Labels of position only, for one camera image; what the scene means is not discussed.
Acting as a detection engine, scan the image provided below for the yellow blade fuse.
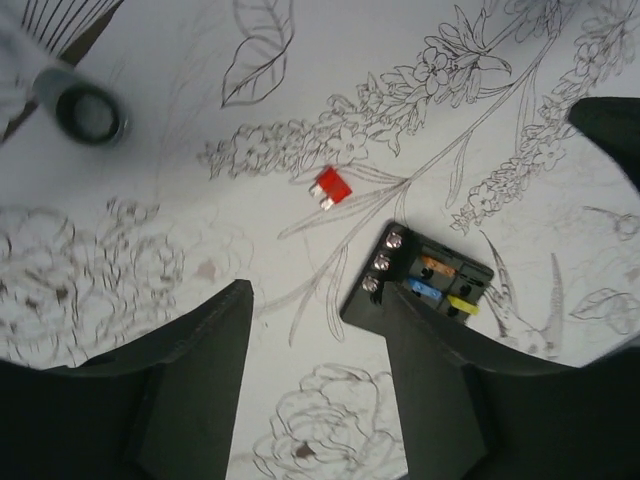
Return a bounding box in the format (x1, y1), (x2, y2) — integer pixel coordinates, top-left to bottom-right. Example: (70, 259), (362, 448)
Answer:
(447, 295), (479, 315)

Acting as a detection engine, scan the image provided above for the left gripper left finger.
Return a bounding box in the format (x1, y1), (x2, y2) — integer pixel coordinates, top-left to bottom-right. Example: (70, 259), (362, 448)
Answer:
(1, 279), (254, 479)

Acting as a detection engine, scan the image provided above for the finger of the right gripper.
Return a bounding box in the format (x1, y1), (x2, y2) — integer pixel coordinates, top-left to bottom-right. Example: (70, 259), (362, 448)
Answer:
(568, 97), (640, 192)

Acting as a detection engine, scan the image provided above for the silver combination wrench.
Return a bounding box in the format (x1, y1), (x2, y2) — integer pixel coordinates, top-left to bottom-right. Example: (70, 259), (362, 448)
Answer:
(29, 67), (132, 150)

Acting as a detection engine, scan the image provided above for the black fuse box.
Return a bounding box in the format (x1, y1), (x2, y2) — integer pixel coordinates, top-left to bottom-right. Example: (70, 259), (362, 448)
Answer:
(339, 221), (494, 335)

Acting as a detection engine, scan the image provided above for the orange blade fuse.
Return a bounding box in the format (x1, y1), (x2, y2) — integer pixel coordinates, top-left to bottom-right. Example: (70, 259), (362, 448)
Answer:
(421, 255), (457, 278)

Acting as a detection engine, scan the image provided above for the blue blade fuse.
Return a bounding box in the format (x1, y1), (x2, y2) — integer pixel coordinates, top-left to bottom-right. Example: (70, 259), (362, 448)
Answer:
(407, 278), (443, 301)

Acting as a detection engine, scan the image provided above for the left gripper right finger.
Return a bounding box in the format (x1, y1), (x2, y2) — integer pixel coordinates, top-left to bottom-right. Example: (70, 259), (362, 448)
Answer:
(382, 285), (639, 479)

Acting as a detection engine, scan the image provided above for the small red fuse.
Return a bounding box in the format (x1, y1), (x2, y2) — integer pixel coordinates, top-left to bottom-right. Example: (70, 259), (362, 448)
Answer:
(308, 167), (352, 211)

